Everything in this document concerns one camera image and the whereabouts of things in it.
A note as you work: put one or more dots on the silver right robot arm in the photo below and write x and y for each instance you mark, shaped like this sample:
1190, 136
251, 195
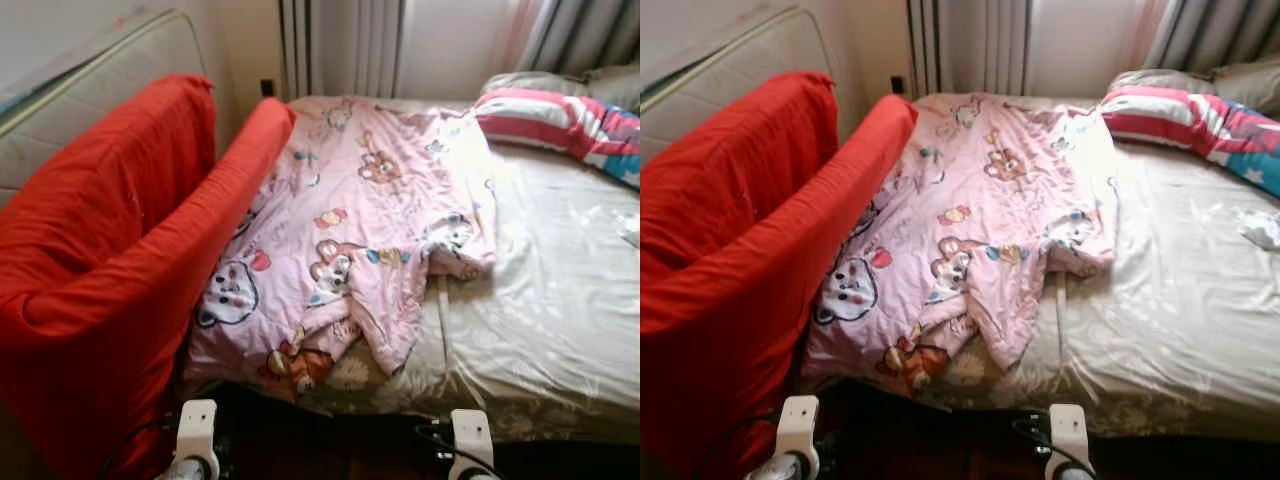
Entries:
1072, 474
478, 476

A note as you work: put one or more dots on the bed with beige sheet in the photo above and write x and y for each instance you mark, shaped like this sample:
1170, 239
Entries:
550, 300
1180, 300

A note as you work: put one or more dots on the pink cartoon print blanket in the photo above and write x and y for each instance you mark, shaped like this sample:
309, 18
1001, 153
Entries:
370, 220
990, 215

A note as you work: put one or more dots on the pink white blue bolster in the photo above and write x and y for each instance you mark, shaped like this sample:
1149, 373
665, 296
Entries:
1190, 120
560, 120

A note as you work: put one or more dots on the small flat beige pillow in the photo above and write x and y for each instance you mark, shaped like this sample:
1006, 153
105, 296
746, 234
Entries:
1160, 80
530, 82

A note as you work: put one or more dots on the large crumpled beige pillow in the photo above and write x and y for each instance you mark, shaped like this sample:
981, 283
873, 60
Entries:
1250, 85
615, 88

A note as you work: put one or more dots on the grey pleated curtain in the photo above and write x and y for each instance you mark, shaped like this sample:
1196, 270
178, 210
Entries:
340, 45
1220, 30
590, 30
965, 45

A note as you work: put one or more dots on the pink sheer curtain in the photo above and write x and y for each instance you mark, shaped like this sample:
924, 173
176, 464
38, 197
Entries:
515, 40
1140, 40

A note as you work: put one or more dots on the white quilted mattress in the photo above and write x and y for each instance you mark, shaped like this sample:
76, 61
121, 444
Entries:
730, 75
90, 100

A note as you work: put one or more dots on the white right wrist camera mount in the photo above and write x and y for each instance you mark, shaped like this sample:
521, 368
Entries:
1068, 430
471, 435

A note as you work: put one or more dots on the dark wall socket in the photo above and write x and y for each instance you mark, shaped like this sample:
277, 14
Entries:
267, 87
897, 85

